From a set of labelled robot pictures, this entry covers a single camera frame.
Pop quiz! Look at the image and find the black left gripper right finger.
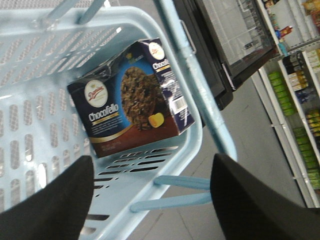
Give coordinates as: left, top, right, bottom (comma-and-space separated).
210, 153, 320, 240

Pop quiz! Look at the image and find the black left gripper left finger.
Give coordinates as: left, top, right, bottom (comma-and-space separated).
0, 155, 94, 240

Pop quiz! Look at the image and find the Chocofello cookie box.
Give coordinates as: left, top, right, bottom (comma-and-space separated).
67, 38, 195, 158

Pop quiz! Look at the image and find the light blue plastic basket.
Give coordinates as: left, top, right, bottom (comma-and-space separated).
0, 0, 237, 240

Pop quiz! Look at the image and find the white store shelving unit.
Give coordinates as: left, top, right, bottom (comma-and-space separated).
253, 0, 320, 208

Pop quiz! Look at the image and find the far white chest freezer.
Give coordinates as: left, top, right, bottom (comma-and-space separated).
173, 0, 277, 110

